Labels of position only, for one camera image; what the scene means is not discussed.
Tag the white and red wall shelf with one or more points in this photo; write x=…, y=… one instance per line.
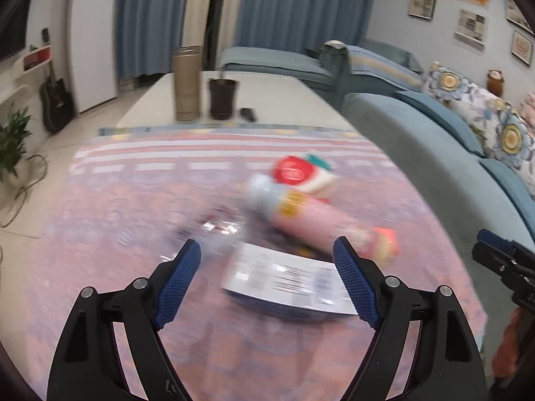
x=37, y=56

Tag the brown owl toy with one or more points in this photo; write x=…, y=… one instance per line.
x=495, y=83

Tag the blue fabric sofa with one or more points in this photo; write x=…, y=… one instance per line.
x=409, y=133

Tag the pink plastic bottle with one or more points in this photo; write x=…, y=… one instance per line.
x=301, y=213

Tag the clear plastic wrapper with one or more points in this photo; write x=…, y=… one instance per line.
x=217, y=227

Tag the pink printed tablecloth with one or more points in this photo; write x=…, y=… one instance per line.
x=125, y=225

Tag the black acoustic guitar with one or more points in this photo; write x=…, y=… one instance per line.
x=56, y=102

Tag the white coffee table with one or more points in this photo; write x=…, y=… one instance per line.
x=276, y=100

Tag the striped sofa throw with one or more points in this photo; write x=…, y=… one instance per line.
x=382, y=64

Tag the person's right forearm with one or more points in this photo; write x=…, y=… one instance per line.
x=506, y=342

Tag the wall television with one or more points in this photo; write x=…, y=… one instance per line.
x=14, y=25

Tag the white refrigerator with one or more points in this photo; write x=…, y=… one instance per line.
x=92, y=41

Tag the black remote control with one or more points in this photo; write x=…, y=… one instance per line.
x=248, y=114

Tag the pink cushion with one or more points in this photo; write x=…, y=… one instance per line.
x=528, y=112

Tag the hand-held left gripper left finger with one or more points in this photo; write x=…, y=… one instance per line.
x=177, y=277

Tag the red and white snack packet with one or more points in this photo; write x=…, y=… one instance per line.
x=303, y=173

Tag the unframed wall poster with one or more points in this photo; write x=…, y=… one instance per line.
x=471, y=27

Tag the floral cushion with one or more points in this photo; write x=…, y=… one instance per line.
x=480, y=112

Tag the dark brown cup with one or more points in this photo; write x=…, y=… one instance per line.
x=222, y=99

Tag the framed wall picture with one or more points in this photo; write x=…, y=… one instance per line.
x=521, y=48
x=516, y=12
x=423, y=1

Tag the green potted plant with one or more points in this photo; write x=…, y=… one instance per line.
x=12, y=138

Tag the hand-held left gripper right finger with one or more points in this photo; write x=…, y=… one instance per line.
x=355, y=277

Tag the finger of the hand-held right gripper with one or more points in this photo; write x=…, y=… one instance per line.
x=492, y=237
x=490, y=259

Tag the gold cylindrical canister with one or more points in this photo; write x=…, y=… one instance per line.
x=187, y=83

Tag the packet with white label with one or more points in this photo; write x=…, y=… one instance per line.
x=288, y=280

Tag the blue curtain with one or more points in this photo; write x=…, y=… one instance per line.
x=152, y=21
x=301, y=8

